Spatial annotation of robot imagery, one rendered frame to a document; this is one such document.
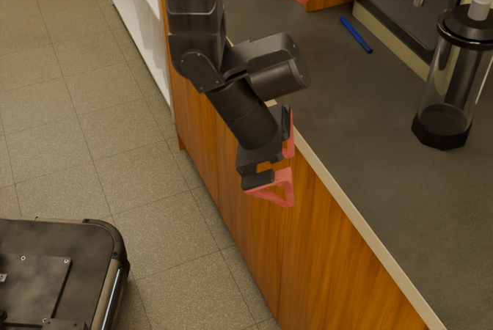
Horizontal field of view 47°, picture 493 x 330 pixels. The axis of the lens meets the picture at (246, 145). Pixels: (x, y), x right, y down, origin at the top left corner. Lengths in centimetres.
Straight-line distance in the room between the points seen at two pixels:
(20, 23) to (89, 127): 99
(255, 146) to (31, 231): 123
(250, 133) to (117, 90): 200
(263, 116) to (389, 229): 30
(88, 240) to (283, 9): 91
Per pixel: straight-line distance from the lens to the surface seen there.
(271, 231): 148
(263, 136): 73
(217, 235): 205
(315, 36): 128
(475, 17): 94
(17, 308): 171
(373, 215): 92
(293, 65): 66
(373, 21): 130
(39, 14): 337
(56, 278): 172
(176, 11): 63
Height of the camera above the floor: 164
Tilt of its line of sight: 44 degrees down
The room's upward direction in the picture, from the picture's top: straight up
